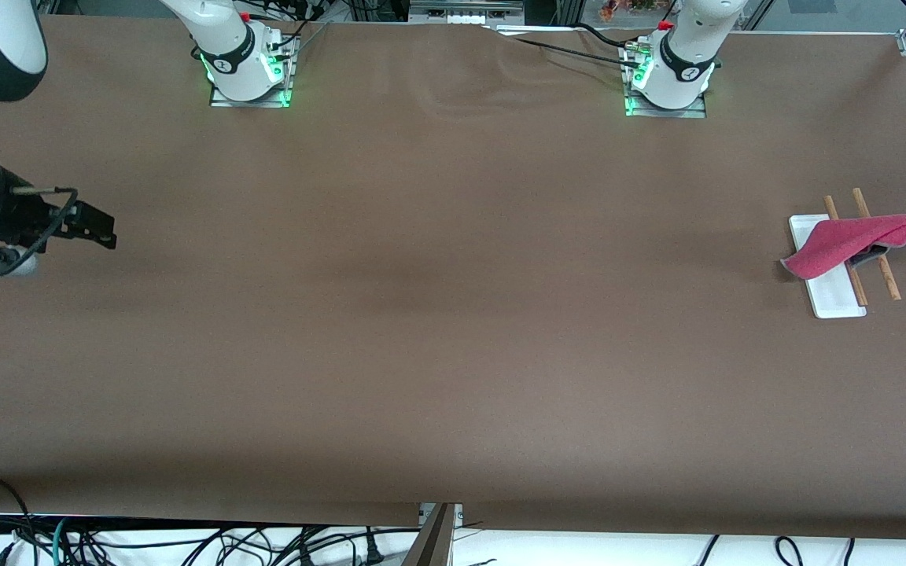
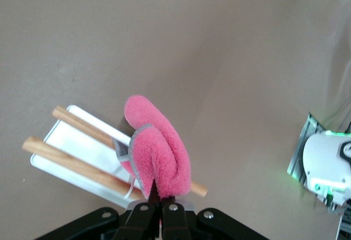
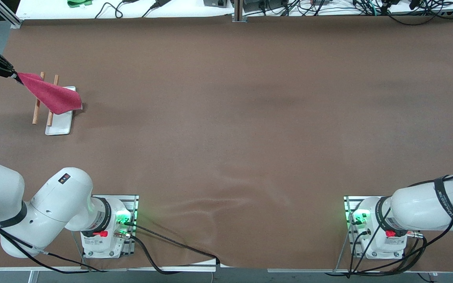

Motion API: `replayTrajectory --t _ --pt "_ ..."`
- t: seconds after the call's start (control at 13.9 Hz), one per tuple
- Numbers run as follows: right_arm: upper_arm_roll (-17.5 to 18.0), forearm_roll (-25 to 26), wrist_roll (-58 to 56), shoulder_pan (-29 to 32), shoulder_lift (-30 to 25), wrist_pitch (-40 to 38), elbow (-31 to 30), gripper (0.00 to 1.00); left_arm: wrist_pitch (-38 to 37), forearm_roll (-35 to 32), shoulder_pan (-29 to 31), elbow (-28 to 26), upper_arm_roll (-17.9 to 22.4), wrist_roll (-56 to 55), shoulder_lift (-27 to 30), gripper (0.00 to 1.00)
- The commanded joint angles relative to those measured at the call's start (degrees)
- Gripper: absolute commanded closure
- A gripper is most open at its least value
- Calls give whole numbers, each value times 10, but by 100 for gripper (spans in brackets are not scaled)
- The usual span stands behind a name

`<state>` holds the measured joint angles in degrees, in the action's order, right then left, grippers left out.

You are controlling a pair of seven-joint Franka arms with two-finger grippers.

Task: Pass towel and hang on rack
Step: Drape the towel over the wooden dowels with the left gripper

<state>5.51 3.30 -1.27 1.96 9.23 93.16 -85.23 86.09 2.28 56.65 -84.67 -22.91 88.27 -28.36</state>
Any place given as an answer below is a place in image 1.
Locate pink towel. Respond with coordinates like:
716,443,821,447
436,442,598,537
781,214,906,281

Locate white rectangular tray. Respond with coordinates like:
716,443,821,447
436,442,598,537
789,187,902,320

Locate brown table cover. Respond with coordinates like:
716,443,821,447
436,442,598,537
0,14,906,542

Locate black floor power plug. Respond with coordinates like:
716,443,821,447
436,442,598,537
359,525,387,565

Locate white power strip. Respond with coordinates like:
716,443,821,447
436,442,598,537
410,0,525,26

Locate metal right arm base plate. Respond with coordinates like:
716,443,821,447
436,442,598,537
209,35,294,108

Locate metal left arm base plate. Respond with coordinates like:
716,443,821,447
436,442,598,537
624,43,707,119

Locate short black table cable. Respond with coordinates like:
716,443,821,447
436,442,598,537
575,22,649,50

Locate long black table cable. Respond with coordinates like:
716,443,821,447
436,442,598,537
488,28,644,70

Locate metal table edge post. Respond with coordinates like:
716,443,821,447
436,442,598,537
402,503,463,566

